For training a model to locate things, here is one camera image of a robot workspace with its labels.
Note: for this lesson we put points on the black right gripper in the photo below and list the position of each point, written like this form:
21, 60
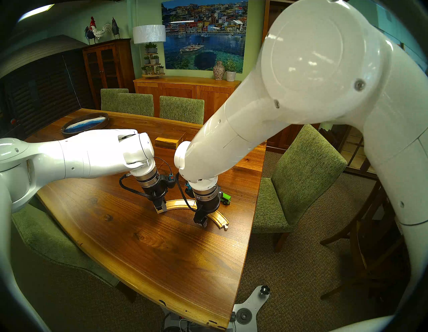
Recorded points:
207, 205

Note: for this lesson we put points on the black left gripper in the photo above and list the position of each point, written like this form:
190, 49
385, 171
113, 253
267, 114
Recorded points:
157, 190

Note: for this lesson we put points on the yellow curved wooden track piece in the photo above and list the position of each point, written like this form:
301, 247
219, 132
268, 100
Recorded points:
219, 218

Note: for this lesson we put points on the pale curved wooden track piece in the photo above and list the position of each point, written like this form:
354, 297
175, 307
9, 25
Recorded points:
179, 203

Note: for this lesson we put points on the green toy train car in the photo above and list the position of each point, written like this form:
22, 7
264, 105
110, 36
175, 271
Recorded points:
226, 198

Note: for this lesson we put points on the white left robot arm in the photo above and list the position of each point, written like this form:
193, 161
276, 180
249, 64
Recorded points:
67, 154

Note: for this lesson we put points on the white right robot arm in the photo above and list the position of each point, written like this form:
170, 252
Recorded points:
301, 83

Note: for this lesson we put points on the small wooden box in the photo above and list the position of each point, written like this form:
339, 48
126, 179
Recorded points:
167, 142

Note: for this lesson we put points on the green upholstered dining chair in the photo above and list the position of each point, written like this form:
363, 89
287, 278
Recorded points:
304, 174
182, 109
36, 234
108, 98
135, 104

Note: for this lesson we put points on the round blue dark-rimmed tray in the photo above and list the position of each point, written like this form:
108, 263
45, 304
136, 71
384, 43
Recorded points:
85, 123

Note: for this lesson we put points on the light wooden sideboard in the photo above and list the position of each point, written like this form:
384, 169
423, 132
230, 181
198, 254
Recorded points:
174, 90

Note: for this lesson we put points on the tall wooden bookshelf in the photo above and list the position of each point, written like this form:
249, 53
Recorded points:
284, 137

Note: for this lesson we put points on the tiered stand with small plants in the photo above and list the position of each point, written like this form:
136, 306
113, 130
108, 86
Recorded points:
152, 60

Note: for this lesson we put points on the patterned ceramic vase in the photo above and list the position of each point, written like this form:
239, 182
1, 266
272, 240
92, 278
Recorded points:
219, 71

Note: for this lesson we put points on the dark glass-door wooden cabinet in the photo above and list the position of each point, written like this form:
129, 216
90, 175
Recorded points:
105, 67

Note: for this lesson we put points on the potted plant in white pot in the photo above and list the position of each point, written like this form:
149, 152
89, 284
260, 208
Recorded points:
230, 73

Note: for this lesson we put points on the dark wooden slat chair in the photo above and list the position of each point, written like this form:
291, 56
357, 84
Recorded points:
364, 247

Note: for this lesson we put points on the dark window blinds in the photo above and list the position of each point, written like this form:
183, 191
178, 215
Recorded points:
40, 93

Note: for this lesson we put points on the low glass-door wooden cabinet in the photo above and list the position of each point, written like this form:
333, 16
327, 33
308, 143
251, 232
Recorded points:
354, 150

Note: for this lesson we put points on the white drum lamp shade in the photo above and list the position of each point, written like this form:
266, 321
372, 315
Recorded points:
148, 34

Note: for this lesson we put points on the grey bird figurine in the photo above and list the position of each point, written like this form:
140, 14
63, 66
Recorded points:
115, 28

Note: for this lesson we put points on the white rooster figurine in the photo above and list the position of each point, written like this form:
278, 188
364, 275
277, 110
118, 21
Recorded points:
97, 31

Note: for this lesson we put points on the blue bird figurine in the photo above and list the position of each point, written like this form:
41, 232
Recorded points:
89, 35

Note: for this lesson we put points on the ceiling light panel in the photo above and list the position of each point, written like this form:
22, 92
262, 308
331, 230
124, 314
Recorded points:
35, 11

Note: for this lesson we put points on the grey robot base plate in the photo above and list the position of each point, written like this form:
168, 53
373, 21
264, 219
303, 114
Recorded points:
245, 314

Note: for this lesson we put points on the harbour town wall painting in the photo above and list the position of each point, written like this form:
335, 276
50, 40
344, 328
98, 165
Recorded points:
204, 36

